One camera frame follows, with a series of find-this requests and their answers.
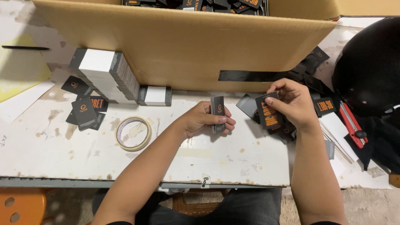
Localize person's left hand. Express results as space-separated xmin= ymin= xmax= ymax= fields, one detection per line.
xmin=180 ymin=101 xmax=237 ymax=139

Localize person's right hand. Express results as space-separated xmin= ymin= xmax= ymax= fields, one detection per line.
xmin=265 ymin=78 xmax=320 ymax=130

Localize small stack of black tags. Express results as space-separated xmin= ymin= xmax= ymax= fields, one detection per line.
xmin=210 ymin=96 xmax=226 ymax=135

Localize black orange-lettered hang tag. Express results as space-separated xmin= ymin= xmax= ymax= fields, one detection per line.
xmin=76 ymin=96 xmax=109 ymax=113
xmin=255 ymin=91 xmax=284 ymax=130

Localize loose heap of black tags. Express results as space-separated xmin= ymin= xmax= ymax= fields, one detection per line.
xmin=236 ymin=46 xmax=342 ymax=145

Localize single white-banded tag bundle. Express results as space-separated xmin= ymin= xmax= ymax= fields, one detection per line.
xmin=138 ymin=86 xmax=173 ymax=107

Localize black tape strip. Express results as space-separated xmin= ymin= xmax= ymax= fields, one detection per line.
xmin=218 ymin=70 xmax=289 ymax=83

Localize small grey tag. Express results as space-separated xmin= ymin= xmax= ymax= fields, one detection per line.
xmin=324 ymin=140 xmax=336 ymax=161

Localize red utility knife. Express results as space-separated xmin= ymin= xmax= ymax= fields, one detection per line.
xmin=339 ymin=100 xmax=369 ymax=149

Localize large cardboard box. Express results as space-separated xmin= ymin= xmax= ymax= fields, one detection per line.
xmin=31 ymin=0 xmax=400 ymax=93

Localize beige masking tape roll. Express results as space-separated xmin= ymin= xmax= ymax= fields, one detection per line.
xmin=115 ymin=116 xmax=153 ymax=152

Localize black helmet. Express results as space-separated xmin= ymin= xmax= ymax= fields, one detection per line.
xmin=331 ymin=17 xmax=400 ymax=118

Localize brown wicker seat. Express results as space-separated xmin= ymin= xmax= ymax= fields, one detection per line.
xmin=171 ymin=191 xmax=222 ymax=217

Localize black cloth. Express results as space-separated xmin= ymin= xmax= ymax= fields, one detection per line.
xmin=343 ymin=108 xmax=400 ymax=175

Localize person's dark trousers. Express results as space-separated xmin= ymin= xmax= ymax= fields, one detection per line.
xmin=91 ymin=187 xmax=284 ymax=225

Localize pile of white-banded tag bundles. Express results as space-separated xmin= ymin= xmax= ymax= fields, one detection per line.
xmin=68 ymin=48 xmax=141 ymax=105

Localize black logo hang tag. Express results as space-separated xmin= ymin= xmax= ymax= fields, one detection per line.
xmin=71 ymin=97 xmax=98 ymax=131
xmin=61 ymin=76 xmax=94 ymax=97

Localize white paper sheet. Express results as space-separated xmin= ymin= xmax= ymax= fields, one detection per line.
xmin=0 ymin=80 xmax=55 ymax=124

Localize yellow paper sheet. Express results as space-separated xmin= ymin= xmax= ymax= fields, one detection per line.
xmin=0 ymin=33 xmax=53 ymax=104

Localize black pen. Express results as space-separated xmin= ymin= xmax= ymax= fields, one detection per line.
xmin=1 ymin=46 xmax=50 ymax=51

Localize orange plastic stool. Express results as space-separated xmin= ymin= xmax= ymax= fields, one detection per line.
xmin=0 ymin=187 xmax=48 ymax=225

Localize bundle of thin strings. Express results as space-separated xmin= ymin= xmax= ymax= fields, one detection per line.
xmin=318 ymin=120 xmax=355 ymax=165

